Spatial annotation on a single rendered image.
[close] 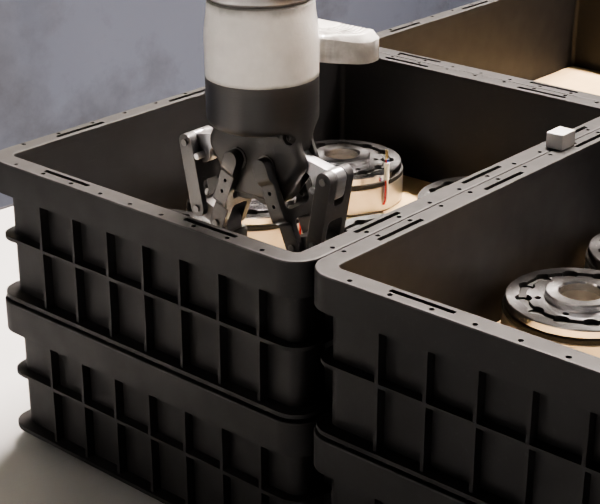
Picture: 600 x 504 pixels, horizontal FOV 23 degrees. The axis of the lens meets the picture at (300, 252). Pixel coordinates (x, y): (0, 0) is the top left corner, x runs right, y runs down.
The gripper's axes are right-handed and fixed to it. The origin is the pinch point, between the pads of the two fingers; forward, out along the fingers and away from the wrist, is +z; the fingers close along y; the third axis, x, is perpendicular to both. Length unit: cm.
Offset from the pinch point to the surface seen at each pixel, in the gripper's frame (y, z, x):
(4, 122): -186, 59, 121
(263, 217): -7.2, 0.4, 7.8
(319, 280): 12.5, -6.0, -9.2
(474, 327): 23.3, -6.5, -9.3
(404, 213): 10.6, -6.4, 1.5
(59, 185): -10.5, -6.4, -9.0
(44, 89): -185, 54, 132
